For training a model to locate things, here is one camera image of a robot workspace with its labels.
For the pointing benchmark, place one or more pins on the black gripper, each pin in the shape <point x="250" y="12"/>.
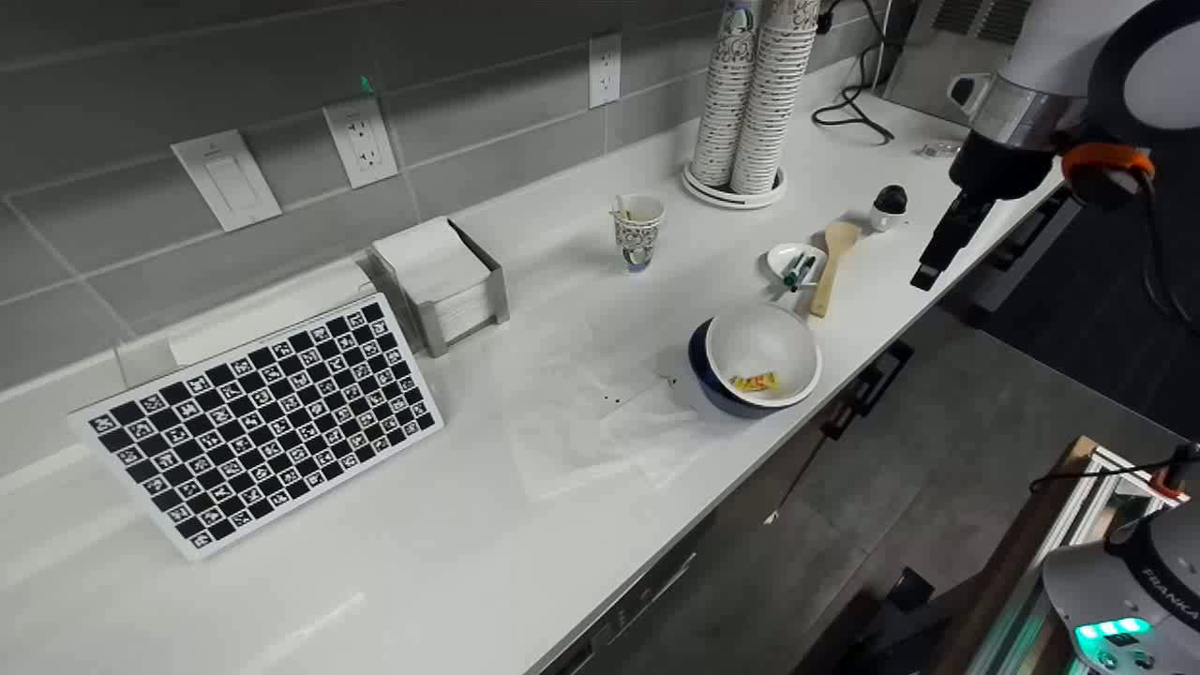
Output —
<point x="997" y="163"/>

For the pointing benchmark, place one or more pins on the patterned paper cup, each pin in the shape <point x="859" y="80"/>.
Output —
<point x="640" y="237"/>

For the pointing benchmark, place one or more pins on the small white espresso cup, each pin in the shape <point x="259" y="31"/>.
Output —
<point x="890" y="201"/>

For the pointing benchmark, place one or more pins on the wooden spatula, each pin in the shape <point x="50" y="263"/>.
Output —
<point x="834" y="247"/>

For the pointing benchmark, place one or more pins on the green black marker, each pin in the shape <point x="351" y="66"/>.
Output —
<point x="800" y="271"/>

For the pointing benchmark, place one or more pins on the small white dish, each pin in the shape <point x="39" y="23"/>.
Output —
<point x="782" y="255"/>

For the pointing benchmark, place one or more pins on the grey countertop appliance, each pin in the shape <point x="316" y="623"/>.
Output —
<point x="925" y="62"/>

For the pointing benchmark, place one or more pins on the white bowl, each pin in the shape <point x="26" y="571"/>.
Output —
<point x="761" y="342"/>

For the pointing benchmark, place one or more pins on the tall speckled paper cup stack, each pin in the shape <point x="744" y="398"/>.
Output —
<point x="720" y="98"/>
<point x="777" y="88"/>

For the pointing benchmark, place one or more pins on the yellow food piece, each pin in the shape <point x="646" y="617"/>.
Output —
<point x="754" y="383"/>

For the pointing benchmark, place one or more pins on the round white plate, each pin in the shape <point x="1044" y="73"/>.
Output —
<point x="700" y="187"/>

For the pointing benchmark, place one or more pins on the wooden robot cart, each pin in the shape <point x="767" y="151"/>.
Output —
<point x="1037" y="510"/>

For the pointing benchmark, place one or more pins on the dark blue bowl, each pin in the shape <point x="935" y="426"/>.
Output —
<point x="700" y="375"/>

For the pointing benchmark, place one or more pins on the dark base cabinet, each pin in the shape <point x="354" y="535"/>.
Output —
<point x="700" y="565"/>

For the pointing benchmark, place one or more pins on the white napkin stack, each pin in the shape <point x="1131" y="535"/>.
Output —
<point x="426" y="255"/>

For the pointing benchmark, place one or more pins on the black white checkerboard calibration board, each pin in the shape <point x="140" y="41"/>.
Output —
<point x="262" y="426"/>

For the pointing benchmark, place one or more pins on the white wall power outlet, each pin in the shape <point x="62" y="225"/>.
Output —
<point x="362" y="145"/>
<point x="604" y="70"/>

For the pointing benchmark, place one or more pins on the white wall switch plate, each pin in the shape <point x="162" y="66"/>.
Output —
<point x="227" y="180"/>

